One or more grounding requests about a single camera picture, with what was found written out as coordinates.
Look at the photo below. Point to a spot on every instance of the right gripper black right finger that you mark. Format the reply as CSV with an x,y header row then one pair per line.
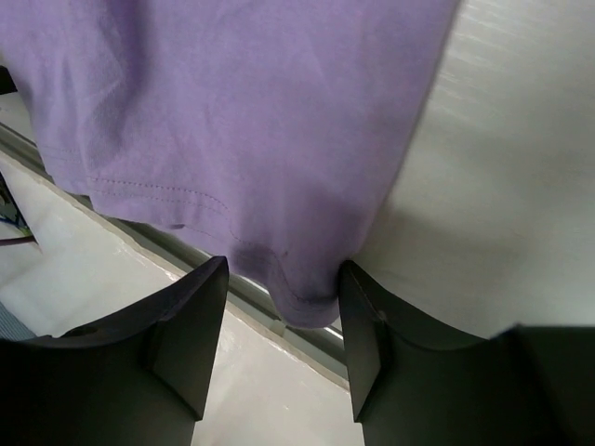
x,y
415,380

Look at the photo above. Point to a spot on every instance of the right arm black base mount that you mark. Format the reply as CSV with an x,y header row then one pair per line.
x,y
7,85

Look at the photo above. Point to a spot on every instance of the purple t shirt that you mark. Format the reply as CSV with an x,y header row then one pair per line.
x,y
268,132

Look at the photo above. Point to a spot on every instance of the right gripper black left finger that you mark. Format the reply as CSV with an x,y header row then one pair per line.
x,y
139,376

